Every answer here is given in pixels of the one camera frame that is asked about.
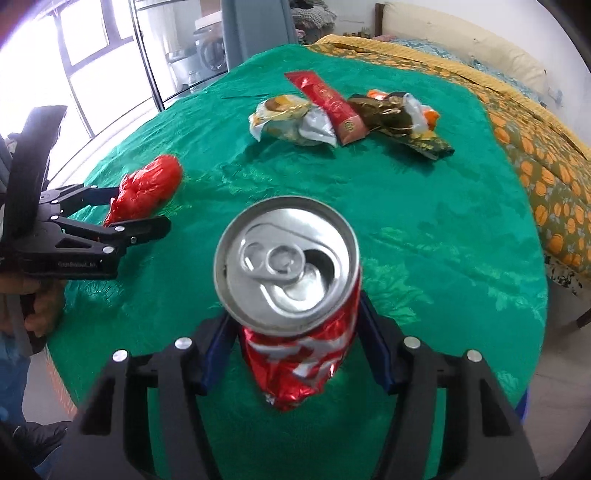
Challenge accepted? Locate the long red sachet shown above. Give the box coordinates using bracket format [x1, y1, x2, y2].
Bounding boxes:
[285, 71, 369, 146]

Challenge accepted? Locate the pile of clothes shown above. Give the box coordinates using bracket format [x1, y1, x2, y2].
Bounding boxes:
[288, 0, 338, 44]

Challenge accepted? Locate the yellow snack wrapper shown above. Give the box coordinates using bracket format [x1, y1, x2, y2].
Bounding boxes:
[249, 95, 338, 147]

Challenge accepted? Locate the red plastic bag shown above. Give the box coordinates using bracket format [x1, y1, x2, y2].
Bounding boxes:
[102, 154, 183, 228]

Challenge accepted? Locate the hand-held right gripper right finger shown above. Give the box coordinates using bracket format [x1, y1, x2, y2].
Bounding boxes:
[358, 293, 541, 480]

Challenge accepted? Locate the crushed red can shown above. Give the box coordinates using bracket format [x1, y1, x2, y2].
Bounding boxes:
[213, 196, 362, 412]

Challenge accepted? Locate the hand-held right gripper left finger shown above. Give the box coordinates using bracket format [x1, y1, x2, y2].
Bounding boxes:
[48, 315, 242, 480]

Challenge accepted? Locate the black white floral bed skirt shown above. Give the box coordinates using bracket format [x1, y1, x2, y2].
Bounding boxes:
[545, 258, 591, 296]

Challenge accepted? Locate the blue floral pillow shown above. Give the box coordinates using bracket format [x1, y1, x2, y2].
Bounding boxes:
[475, 60, 546, 102]
[397, 38, 462, 61]

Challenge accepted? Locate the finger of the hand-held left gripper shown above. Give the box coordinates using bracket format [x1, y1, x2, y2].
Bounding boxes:
[41, 185, 121, 217]
[51, 215, 172, 255]

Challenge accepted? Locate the person's left hand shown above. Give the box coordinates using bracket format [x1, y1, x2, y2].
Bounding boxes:
[21, 277, 66, 339]

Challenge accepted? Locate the green wrapper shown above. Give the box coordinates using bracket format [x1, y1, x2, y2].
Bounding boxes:
[392, 131, 455, 160]

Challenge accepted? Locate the washing machine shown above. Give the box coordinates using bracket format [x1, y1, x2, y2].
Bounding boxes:
[194, 28, 228, 77]

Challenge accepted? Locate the black glass door frame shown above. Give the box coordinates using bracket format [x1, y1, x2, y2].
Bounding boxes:
[129, 0, 232, 112]

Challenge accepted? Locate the cream headboard cushion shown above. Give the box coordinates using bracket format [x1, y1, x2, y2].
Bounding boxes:
[383, 2, 550, 93]

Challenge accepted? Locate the orange white wrapper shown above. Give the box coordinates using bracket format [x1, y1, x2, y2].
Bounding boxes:
[367, 89, 439, 132]

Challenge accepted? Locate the green floral tablecloth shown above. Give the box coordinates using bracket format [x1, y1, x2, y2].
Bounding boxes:
[46, 44, 550, 480]

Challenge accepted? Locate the brown wrapper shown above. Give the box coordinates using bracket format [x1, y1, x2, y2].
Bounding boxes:
[347, 92, 416, 137]

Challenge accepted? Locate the grey blue curtain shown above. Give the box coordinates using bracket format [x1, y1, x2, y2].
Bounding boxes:
[221, 0, 301, 75]

